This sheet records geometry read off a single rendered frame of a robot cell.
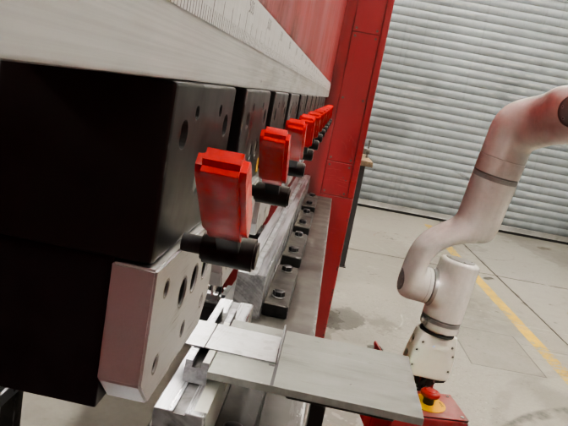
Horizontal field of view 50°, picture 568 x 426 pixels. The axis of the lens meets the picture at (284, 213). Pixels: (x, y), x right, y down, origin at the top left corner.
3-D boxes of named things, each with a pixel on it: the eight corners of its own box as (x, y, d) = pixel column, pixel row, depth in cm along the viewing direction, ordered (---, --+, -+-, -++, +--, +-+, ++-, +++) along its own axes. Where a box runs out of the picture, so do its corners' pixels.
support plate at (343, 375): (422, 426, 72) (424, 418, 72) (205, 379, 74) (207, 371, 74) (406, 362, 90) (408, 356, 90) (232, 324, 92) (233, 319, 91)
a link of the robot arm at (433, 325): (428, 319, 127) (423, 333, 127) (466, 329, 128) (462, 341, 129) (415, 305, 135) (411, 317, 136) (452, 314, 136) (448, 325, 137)
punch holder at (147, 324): (134, 422, 30) (185, 82, 27) (-31, 385, 30) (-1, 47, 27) (204, 315, 45) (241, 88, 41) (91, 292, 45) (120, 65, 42)
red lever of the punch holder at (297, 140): (312, 118, 65) (305, 168, 73) (274, 111, 65) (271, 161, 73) (308, 132, 64) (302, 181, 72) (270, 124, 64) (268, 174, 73)
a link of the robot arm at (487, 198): (448, 164, 117) (397, 303, 126) (526, 185, 119) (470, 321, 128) (436, 154, 126) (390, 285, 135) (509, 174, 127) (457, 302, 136)
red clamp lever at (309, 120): (319, 113, 84) (313, 154, 93) (290, 108, 85) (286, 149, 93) (317, 123, 83) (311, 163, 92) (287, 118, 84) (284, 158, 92)
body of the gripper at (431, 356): (422, 327, 128) (406, 376, 130) (466, 338, 129) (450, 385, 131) (411, 314, 135) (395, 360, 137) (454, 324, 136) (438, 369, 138)
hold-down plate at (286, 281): (286, 319, 129) (288, 307, 129) (260, 314, 129) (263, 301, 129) (297, 279, 158) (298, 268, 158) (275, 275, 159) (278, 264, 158)
